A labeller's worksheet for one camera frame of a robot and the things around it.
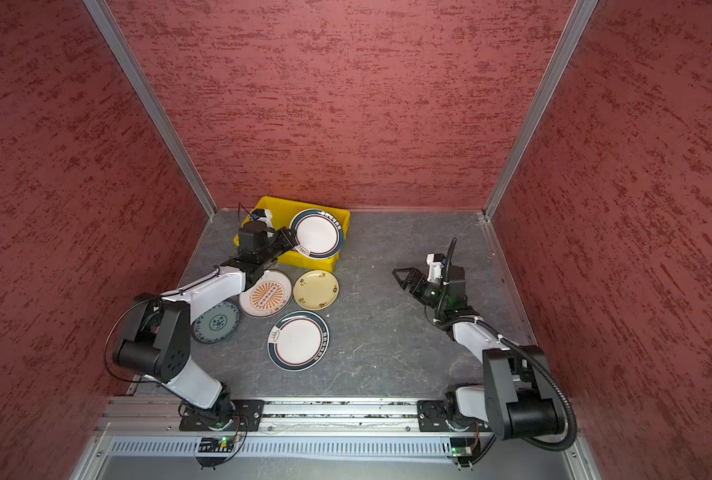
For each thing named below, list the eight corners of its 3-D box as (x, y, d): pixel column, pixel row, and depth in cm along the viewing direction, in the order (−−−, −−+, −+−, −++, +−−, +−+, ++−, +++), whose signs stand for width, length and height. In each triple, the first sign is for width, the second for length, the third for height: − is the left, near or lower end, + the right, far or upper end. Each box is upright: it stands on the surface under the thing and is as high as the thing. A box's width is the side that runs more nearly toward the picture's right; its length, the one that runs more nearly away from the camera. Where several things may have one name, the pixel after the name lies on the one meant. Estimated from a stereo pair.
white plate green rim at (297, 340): (263, 371, 83) (260, 369, 81) (275, 313, 95) (273, 310, 93) (326, 371, 83) (326, 369, 82) (331, 313, 95) (330, 310, 93)
